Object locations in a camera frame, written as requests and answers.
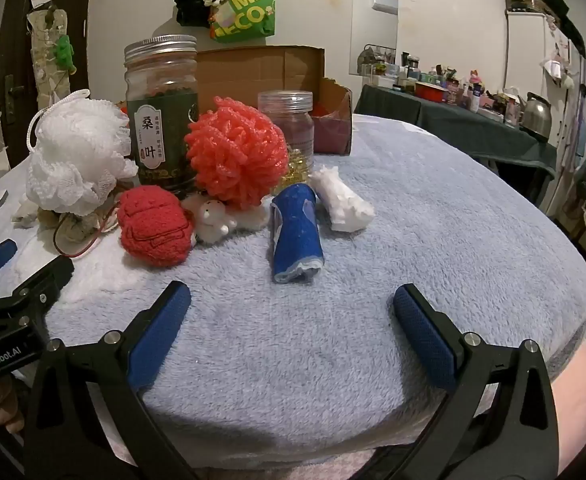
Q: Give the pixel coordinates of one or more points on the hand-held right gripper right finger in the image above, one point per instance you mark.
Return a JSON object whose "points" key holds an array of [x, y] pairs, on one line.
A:
{"points": [[423, 330]]}

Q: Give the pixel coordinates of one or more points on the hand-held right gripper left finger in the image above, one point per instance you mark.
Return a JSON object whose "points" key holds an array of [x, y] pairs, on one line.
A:
{"points": [[163, 320]]}

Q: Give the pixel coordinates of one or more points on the red knitted pouch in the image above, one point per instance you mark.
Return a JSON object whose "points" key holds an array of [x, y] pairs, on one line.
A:
{"points": [[153, 225]]}

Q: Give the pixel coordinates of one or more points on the white mesh bath loofah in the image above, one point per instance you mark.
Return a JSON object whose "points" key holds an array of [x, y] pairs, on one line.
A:
{"points": [[73, 150]]}

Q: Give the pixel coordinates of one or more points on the blue cloth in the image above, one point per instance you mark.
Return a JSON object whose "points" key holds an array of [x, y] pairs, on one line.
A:
{"points": [[295, 235]]}

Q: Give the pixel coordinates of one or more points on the red mesh bath loofah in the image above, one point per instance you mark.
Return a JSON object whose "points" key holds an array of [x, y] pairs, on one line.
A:
{"points": [[233, 155]]}

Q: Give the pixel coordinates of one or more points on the cardboard box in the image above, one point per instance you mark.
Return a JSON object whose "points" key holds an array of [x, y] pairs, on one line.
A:
{"points": [[273, 67]]}

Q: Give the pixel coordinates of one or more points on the person's left hand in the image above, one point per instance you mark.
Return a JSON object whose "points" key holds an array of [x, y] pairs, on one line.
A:
{"points": [[5, 415]]}

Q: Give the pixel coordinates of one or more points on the small white bear plush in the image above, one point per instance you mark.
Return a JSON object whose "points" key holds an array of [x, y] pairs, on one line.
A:
{"points": [[213, 217]]}

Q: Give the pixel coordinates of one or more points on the white rolled cloth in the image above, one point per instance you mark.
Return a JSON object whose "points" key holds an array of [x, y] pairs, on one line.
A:
{"points": [[340, 200]]}

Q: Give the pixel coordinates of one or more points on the pink cloth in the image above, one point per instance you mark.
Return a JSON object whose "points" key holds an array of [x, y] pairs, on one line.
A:
{"points": [[573, 400]]}

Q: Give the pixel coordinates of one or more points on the beige hanging door organizer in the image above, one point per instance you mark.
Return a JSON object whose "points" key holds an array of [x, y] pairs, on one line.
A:
{"points": [[43, 65]]}

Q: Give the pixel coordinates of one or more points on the large glass jar green label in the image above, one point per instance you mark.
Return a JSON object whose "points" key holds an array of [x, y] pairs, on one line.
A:
{"points": [[158, 110]]}

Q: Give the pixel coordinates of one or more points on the table with dark green cloth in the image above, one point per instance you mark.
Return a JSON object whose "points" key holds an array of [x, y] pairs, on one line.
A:
{"points": [[453, 120]]}

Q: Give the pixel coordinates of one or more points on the green plush toy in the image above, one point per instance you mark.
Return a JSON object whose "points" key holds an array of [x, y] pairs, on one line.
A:
{"points": [[64, 52]]}

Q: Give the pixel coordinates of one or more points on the dark wooden door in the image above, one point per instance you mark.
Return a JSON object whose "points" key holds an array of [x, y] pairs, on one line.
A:
{"points": [[18, 35]]}

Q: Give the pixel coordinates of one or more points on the clear plastic jar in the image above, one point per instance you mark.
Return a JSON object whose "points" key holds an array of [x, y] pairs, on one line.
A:
{"points": [[288, 125]]}

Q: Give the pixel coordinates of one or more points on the red pot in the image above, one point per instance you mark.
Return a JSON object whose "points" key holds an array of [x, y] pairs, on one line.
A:
{"points": [[430, 92]]}

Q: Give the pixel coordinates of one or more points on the steel kettle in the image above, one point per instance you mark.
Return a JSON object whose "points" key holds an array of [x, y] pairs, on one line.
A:
{"points": [[535, 117]]}

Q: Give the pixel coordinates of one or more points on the cluster of bottles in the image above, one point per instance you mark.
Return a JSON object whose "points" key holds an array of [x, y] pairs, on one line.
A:
{"points": [[453, 87]]}

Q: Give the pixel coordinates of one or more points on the white cabinet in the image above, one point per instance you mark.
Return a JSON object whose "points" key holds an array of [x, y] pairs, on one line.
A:
{"points": [[523, 60]]}

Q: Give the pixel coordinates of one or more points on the green tote bag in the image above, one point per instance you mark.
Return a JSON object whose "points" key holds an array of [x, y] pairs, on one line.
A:
{"points": [[248, 10]]}

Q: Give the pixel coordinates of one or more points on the dark clothing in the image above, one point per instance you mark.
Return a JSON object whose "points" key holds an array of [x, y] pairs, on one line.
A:
{"points": [[558, 5]]}

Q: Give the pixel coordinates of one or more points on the wall mirror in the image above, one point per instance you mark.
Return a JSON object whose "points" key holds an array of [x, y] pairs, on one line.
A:
{"points": [[373, 35]]}

